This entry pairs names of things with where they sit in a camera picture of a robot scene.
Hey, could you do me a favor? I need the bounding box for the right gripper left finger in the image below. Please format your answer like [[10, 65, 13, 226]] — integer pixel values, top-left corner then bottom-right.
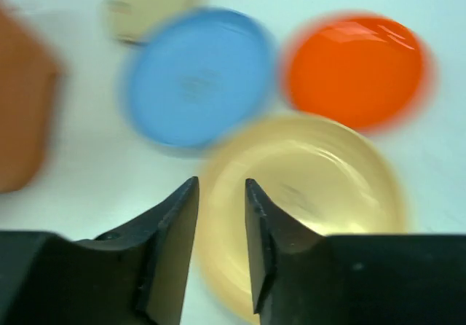
[[1, 177, 200, 325]]

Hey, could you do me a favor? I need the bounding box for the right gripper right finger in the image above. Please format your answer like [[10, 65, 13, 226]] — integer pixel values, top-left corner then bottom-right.
[[245, 179, 465, 324]]

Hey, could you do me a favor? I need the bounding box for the yellow round plate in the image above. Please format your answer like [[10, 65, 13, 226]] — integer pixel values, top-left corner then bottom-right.
[[195, 115, 408, 324]]

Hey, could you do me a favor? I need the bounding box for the blue round plate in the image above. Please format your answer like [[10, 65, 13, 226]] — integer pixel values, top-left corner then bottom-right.
[[121, 8, 275, 149]]

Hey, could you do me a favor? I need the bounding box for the orange plastic bin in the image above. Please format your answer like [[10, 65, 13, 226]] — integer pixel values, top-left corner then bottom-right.
[[1, 0, 63, 193]]

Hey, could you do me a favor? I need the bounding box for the orange round plate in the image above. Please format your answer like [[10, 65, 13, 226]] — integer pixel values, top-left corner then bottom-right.
[[280, 12, 437, 132]]

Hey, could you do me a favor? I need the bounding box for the small beige floral plate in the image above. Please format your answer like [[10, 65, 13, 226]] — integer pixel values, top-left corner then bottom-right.
[[104, 0, 200, 44]]

